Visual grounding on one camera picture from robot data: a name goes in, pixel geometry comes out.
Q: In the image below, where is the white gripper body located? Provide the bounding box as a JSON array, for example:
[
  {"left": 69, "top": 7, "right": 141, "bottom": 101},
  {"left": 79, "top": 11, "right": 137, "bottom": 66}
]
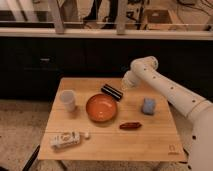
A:
[{"left": 121, "top": 71, "right": 138, "bottom": 90}]

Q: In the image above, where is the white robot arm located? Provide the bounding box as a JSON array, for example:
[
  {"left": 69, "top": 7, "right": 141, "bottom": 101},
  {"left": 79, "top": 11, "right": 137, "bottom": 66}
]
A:
[{"left": 122, "top": 56, "right": 213, "bottom": 171}]

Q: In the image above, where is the black whiteboard eraser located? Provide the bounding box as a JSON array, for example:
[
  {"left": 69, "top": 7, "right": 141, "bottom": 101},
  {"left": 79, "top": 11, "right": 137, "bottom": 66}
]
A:
[{"left": 101, "top": 84, "right": 123, "bottom": 101}]

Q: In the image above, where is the blue sponge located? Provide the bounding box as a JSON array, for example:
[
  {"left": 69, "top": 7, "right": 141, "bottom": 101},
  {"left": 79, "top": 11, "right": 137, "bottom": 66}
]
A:
[{"left": 142, "top": 98, "right": 156, "bottom": 115}]

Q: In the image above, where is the orange bowl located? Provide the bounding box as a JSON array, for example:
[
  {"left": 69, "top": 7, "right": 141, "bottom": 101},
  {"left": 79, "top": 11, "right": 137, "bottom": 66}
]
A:
[{"left": 86, "top": 94, "right": 118, "bottom": 122}]

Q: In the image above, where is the brown snack packet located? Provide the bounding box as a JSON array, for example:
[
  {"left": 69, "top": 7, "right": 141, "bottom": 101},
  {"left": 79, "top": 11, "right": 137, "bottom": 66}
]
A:
[{"left": 119, "top": 122, "right": 142, "bottom": 130}]

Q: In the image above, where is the wooden table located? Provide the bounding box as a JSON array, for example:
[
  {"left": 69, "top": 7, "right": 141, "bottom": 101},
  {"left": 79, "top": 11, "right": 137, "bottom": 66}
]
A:
[{"left": 38, "top": 78, "right": 186, "bottom": 161}]

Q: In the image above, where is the white plastic cup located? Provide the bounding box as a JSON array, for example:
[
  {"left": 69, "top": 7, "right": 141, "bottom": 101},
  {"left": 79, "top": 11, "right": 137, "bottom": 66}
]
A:
[{"left": 59, "top": 90, "right": 76, "bottom": 112}]

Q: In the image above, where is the cardboard box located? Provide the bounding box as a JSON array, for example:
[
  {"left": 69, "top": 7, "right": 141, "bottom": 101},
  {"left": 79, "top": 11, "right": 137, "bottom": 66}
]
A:
[{"left": 141, "top": 10, "right": 176, "bottom": 30}]

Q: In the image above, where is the white lying bottle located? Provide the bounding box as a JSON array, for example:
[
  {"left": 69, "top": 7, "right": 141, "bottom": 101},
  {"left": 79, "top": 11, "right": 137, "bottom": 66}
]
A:
[{"left": 50, "top": 131, "right": 90, "bottom": 148}]

